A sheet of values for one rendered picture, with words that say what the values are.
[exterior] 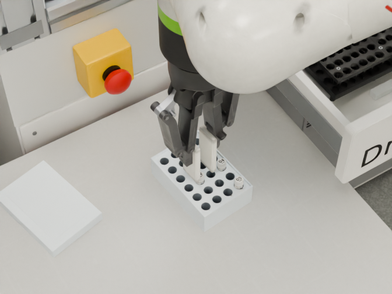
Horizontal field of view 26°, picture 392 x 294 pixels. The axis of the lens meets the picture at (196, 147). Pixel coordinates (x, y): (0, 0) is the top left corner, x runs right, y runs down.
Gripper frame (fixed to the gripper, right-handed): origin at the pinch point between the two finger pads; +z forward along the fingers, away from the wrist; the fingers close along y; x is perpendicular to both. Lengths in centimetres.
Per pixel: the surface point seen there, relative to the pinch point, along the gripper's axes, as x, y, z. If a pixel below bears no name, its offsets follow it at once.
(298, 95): 0.8, -16.4, -1.1
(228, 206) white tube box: 5.3, -1.0, 6.9
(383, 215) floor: -9, -64, 86
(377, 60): 4.7, -27.1, -4.5
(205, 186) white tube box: 1.3, -0.1, 6.1
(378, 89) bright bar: 5.8, -27.4, 0.7
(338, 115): 8.3, -16.5, -3.9
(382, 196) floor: -13, -68, 86
